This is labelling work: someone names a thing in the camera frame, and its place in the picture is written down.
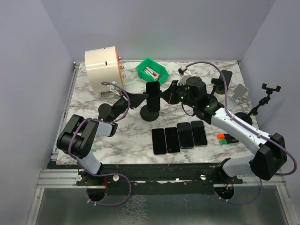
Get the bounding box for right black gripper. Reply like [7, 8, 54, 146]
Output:
[159, 80, 197, 108]

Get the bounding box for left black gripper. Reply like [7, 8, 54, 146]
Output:
[111, 90, 148, 121]

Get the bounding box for black phone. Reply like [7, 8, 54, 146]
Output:
[177, 122, 194, 149]

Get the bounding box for silver phone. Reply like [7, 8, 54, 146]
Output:
[165, 127, 180, 153]

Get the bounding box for purple phone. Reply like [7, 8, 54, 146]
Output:
[151, 128, 167, 155]

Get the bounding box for dark phone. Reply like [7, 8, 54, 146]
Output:
[191, 120, 208, 146]

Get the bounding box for black tripod phone stand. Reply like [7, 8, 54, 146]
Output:
[235, 83, 281, 125]

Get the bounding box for black round base phone stand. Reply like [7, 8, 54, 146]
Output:
[210, 78, 226, 96]

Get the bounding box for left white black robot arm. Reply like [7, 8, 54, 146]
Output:
[56, 91, 149, 185]

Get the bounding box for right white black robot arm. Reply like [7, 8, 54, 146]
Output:
[161, 76, 287, 183]

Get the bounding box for white markers in bin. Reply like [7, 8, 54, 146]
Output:
[144, 67, 162, 81]

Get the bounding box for green plastic bin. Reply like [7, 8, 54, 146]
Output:
[135, 58, 169, 84]

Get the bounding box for cream cylindrical drum device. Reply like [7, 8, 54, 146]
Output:
[84, 46, 124, 93]

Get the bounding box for orange cap marker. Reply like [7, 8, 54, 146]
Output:
[217, 134, 232, 139]

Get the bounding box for green cap marker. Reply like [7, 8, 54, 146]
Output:
[219, 138, 239, 145]

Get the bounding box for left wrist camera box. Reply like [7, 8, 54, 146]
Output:
[110, 81, 118, 92]

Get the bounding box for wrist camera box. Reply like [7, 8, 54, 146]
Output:
[177, 66, 192, 86]
[110, 81, 118, 92]

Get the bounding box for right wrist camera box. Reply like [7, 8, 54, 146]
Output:
[177, 66, 192, 86]

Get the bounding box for black front mounting rail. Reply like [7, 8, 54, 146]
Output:
[76, 163, 242, 195]

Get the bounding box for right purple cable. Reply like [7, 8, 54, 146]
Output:
[185, 61, 296, 205]

